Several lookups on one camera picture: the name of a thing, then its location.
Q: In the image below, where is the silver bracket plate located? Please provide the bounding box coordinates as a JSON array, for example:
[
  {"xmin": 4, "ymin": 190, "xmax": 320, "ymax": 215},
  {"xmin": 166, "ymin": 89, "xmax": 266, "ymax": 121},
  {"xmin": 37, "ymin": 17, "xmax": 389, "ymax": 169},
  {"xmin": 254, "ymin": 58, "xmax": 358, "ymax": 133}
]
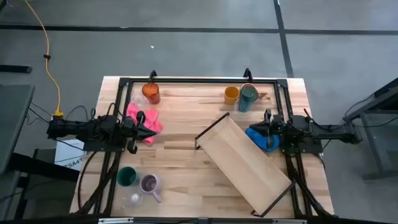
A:
[
  {"xmin": 272, "ymin": 218, "xmax": 308, "ymax": 224},
  {"xmin": 98, "ymin": 217, "xmax": 134, "ymax": 224}
]

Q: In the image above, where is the white labelled box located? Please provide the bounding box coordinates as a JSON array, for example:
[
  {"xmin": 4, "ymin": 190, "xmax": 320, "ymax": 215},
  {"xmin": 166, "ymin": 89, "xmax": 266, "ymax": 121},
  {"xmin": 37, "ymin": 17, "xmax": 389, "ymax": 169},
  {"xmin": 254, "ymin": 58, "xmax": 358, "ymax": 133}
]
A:
[{"xmin": 54, "ymin": 139, "xmax": 86, "ymax": 171}]

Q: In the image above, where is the black floor bar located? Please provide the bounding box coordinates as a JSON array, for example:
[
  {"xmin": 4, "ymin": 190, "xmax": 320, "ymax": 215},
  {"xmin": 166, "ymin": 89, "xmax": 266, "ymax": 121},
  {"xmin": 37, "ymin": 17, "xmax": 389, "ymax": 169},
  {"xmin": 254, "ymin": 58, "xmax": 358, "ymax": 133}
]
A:
[{"xmin": 0, "ymin": 64, "xmax": 33, "ymax": 74}]

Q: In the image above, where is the yellow cup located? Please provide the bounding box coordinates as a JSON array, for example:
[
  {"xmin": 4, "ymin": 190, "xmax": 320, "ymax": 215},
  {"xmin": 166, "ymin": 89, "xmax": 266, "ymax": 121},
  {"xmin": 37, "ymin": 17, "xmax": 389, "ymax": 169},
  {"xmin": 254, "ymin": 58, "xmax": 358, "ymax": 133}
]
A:
[{"xmin": 224, "ymin": 85, "xmax": 241, "ymax": 106}]

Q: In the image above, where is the teal faceted tall tumbler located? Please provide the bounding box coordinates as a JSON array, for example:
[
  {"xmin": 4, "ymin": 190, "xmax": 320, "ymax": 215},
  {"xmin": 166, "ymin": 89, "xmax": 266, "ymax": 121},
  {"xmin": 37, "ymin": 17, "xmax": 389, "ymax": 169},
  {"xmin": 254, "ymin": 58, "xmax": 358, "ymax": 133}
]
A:
[{"xmin": 238, "ymin": 84, "xmax": 259, "ymax": 113}]

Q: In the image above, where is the wooden shelf with black legs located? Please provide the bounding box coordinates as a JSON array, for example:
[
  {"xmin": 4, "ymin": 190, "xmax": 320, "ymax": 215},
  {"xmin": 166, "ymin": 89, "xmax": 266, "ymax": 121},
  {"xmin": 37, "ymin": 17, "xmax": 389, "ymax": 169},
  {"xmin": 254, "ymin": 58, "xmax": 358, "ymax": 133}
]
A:
[{"xmin": 194, "ymin": 112, "xmax": 295, "ymax": 218}]

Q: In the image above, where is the clear plastic cup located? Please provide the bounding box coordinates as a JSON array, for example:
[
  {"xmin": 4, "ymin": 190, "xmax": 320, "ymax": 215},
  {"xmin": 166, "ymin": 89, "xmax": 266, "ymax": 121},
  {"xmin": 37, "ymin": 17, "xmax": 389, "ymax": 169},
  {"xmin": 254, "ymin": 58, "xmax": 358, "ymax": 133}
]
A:
[
  {"xmin": 132, "ymin": 93, "xmax": 150, "ymax": 110},
  {"xmin": 121, "ymin": 191, "xmax": 144, "ymax": 210}
]

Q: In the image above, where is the grey desk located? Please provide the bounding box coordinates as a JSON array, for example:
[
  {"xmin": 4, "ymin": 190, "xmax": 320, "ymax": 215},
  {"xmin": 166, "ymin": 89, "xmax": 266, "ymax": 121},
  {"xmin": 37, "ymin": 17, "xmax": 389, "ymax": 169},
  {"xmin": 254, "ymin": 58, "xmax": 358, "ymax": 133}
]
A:
[{"xmin": 0, "ymin": 83, "xmax": 35, "ymax": 175}]

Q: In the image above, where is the lavender mug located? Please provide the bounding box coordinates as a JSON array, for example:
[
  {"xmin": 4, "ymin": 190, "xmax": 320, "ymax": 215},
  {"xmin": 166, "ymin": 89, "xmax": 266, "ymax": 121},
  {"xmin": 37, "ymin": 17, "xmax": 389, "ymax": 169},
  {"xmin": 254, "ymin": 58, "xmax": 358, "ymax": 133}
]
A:
[{"xmin": 139, "ymin": 174, "xmax": 164, "ymax": 204}]

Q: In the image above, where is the pink towel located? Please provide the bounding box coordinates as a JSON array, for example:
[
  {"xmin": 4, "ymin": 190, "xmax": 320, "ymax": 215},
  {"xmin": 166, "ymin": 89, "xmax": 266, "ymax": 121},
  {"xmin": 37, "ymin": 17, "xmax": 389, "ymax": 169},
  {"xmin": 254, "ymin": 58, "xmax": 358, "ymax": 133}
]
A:
[{"xmin": 126, "ymin": 102, "xmax": 164, "ymax": 146}]

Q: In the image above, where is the dark desk frame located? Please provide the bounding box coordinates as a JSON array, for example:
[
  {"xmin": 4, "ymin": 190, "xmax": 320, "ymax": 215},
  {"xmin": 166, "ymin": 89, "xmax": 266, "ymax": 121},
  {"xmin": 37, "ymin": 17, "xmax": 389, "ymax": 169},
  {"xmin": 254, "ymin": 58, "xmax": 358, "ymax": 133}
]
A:
[{"xmin": 343, "ymin": 77, "xmax": 398, "ymax": 181}]

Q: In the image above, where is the dark green cup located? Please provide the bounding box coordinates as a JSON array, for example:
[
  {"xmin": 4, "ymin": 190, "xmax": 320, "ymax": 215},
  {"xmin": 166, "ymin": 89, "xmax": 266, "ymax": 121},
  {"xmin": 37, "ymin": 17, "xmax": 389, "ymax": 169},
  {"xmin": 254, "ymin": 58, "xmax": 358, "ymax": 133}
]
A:
[{"xmin": 116, "ymin": 166, "xmax": 140, "ymax": 187}]

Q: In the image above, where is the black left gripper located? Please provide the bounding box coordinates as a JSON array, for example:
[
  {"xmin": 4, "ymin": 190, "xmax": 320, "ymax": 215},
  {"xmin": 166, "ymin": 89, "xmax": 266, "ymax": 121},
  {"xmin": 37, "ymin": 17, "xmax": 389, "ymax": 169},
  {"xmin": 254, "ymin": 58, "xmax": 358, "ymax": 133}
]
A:
[{"xmin": 119, "ymin": 111, "xmax": 157, "ymax": 155}]

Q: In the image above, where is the blue towel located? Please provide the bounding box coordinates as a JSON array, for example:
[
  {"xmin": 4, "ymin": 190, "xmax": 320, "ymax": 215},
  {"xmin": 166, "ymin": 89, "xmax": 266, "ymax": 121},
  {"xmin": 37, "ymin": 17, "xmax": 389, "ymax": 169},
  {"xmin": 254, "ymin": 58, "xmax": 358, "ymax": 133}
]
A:
[{"xmin": 244, "ymin": 126, "xmax": 280, "ymax": 153}]

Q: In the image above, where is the orange faceted tumbler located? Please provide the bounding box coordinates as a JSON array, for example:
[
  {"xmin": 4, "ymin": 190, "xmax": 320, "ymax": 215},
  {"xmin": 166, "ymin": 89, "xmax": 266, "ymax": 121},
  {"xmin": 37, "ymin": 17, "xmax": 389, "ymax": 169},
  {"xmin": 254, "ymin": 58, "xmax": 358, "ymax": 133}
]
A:
[{"xmin": 141, "ymin": 82, "xmax": 161, "ymax": 105}]

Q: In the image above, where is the yellow floor cable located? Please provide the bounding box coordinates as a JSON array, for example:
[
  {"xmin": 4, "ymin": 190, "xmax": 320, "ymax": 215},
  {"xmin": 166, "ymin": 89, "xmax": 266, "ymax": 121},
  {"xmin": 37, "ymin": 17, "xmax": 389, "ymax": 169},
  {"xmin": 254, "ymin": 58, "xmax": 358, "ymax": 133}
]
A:
[{"xmin": 24, "ymin": 0, "xmax": 65, "ymax": 118}]

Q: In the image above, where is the black metal table frame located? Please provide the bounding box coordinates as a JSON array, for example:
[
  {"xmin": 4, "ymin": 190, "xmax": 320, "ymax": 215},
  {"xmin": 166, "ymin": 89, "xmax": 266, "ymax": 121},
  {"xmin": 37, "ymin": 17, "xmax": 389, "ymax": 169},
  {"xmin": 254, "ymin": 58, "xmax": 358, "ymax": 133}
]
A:
[{"xmin": 74, "ymin": 68, "xmax": 335, "ymax": 218}]

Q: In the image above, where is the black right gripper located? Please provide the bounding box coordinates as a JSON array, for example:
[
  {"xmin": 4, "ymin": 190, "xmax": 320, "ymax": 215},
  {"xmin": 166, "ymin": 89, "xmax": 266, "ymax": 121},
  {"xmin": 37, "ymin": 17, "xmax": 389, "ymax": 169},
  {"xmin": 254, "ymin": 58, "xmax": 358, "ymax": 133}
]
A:
[{"xmin": 249, "ymin": 108, "xmax": 293, "ymax": 149}]

